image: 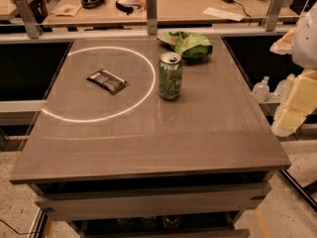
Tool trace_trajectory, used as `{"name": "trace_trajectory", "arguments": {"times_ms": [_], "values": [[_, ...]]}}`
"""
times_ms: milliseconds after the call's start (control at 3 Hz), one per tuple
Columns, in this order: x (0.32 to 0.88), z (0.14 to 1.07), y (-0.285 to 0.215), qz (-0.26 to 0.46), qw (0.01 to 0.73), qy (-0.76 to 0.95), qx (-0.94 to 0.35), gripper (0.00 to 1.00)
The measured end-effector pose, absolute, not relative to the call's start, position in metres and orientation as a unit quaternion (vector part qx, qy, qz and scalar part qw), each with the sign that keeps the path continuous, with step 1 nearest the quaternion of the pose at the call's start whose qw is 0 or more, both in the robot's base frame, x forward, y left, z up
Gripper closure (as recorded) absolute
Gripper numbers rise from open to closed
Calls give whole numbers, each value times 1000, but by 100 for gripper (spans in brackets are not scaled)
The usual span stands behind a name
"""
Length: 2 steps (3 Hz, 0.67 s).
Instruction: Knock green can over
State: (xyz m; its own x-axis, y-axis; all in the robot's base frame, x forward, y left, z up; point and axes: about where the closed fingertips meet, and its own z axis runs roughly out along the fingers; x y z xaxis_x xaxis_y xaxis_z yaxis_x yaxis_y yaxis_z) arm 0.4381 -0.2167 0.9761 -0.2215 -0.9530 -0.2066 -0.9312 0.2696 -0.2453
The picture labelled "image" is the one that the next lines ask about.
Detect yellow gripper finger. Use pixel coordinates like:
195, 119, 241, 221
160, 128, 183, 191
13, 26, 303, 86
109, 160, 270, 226
269, 29, 295, 55
271, 69, 317, 137

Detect green soda can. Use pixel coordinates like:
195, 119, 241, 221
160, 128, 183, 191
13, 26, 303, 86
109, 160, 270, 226
158, 52, 182, 100

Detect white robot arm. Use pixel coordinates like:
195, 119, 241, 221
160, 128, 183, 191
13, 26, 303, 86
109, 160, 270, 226
270, 2, 317, 137

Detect clear plastic bottle right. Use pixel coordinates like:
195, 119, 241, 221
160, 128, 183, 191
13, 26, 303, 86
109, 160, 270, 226
273, 73, 295, 103

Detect clear plastic bottle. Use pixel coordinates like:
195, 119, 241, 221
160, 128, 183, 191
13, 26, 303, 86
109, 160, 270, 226
273, 73, 295, 103
252, 76, 269, 102

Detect clear plastic bottle left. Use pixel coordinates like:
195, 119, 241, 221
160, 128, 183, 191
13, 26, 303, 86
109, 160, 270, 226
252, 76, 269, 102

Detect white paper sheet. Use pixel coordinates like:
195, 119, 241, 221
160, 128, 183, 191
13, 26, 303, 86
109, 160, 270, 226
203, 7, 244, 22

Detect green chip bag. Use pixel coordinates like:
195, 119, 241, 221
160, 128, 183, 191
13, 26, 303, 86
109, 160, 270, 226
158, 31, 213, 59

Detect grey table drawer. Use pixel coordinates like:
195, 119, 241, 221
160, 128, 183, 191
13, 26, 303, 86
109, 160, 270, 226
36, 182, 270, 221

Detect black sunglasses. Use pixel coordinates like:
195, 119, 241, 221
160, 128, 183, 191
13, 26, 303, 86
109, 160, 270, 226
116, 1, 141, 15

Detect black snack packet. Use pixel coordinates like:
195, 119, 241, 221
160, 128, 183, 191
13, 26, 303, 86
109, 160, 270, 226
87, 69, 129, 95

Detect small paper card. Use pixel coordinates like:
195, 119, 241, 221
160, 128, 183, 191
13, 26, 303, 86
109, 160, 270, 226
54, 4, 80, 17

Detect metal bracket right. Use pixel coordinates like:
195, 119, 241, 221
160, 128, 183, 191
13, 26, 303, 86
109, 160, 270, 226
262, 0, 284, 32

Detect metal bracket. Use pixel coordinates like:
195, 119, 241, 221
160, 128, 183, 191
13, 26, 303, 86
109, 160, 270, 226
262, 0, 284, 32
146, 0, 158, 35
13, 0, 42, 39

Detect metal bracket middle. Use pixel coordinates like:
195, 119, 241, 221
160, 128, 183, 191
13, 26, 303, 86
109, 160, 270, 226
146, 0, 158, 35

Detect metal bracket left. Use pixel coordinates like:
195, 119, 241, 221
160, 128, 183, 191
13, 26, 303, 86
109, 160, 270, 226
13, 0, 42, 39

